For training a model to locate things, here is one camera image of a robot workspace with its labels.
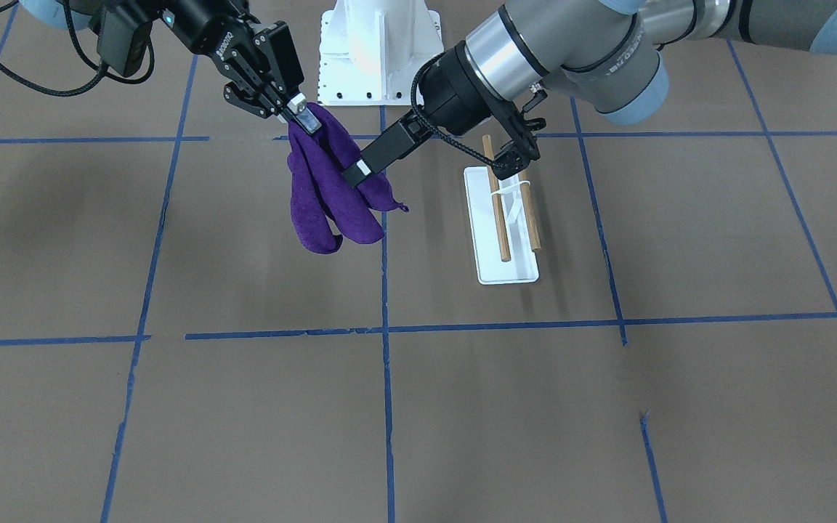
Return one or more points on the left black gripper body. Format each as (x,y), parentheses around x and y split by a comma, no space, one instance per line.
(453,88)

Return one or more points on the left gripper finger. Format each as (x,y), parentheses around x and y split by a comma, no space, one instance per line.
(393,144)

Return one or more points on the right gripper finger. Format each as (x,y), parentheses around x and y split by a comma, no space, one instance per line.
(299,112)

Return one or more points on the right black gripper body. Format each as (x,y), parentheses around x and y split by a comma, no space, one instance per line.
(204,27)

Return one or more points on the purple microfiber towel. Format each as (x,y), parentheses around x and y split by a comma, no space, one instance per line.
(324,209)

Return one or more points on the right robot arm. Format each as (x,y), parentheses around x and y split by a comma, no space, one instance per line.
(80,20)

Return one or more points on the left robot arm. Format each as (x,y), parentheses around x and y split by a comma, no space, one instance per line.
(605,52)

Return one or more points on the rear wooden rack rod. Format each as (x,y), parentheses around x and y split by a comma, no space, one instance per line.
(528,206)

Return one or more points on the wooden rack rod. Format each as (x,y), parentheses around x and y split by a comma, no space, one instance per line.
(496,200)
(528,206)

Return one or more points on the front wooden rack rod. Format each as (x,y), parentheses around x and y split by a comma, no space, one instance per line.
(496,200)

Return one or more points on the white rack base tray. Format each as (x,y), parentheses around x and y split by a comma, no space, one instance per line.
(490,270)

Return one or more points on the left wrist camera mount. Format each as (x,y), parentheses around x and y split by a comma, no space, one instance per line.
(522,148)

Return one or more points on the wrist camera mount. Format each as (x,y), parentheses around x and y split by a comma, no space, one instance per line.
(124,33)
(522,148)

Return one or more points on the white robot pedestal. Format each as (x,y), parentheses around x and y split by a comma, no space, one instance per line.
(370,51)

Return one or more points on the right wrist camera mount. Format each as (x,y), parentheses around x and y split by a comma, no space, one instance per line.
(124,33)

